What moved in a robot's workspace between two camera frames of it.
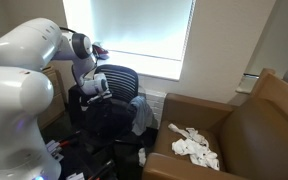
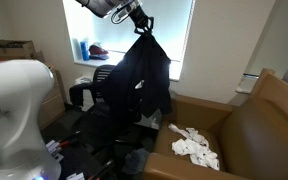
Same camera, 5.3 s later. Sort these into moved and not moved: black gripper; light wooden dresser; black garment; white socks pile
Moved: black gripper; black garment
Not moved: light wooden dresser; white socks pile
